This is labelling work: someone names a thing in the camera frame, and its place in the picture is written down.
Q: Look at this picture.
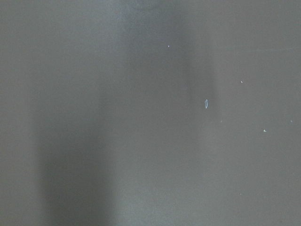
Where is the small paper scrap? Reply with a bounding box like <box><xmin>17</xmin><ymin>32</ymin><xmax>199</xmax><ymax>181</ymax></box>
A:
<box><xmin>204</xmin><ymin>99</ymin><xmax>208</xmax><ymax>109</ymax></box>

